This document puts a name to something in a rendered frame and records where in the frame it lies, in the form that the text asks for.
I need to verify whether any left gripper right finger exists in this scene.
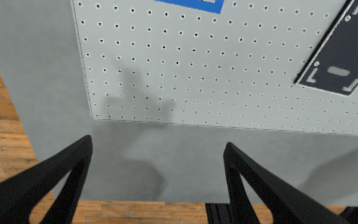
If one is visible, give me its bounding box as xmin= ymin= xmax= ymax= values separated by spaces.
xmin=223 ymin=142 xmax=349 ymax=224

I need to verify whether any blue tape outline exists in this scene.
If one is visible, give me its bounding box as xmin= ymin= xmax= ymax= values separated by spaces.
xmin=156 ymin=0 xmax=224 ymax=14

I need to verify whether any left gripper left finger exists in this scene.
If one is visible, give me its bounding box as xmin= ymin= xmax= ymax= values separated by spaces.
xmin=0 ymin=135 xmax=93 ymax=224

